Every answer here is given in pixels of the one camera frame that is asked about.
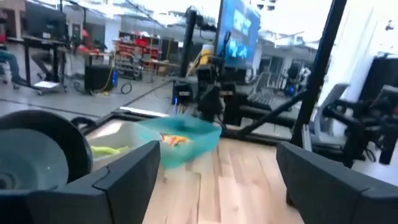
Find black computer desk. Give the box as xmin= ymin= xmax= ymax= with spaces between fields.
xmin=172 ymin=76 xmax=307 ymax=129

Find wooden-top work table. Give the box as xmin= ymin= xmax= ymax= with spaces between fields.
xmin=6 ymin=34 xmax=114 ymax=96

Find large wall display screen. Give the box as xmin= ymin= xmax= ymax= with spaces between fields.
xmin=216 ymin=0 xmax=261 ymax=70

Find yellow white container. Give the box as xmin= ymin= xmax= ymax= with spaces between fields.
xmin=198 ymin=44 xmax=215 ymax=67

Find white plastic bin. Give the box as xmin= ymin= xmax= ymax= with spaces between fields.
xmin=85 ymin=120 xmax=162 ymax=172

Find black computer tower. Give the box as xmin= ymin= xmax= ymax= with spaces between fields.
xmin=84 ymin=64 xmax=119 ymax=93

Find person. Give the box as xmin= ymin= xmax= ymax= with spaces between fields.
xmin=0 ymin=49 xmax=28 ymax=86

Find green-handled pliers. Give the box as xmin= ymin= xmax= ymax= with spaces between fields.
xmin=90 ymin=145 xmax=130 ymax=157

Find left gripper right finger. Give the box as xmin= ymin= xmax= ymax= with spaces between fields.
xmin=275 ymin=141 xmax=398 ymax=224

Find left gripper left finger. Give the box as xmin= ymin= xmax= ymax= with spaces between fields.
xmin=29 ymin=140 xmax=162 ymax=224

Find black keyboard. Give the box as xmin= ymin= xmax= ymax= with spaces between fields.
xmin=247 ymin=91 xmax=275 ymax=110

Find teal translucent plastic bin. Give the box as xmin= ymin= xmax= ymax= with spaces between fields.
xmin=138 ymin=114 xmax=222 ymax=170

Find yellow Crayola crayon box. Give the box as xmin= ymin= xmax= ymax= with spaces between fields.
xmin=160 ymin=133 xmax=191 ymax=147

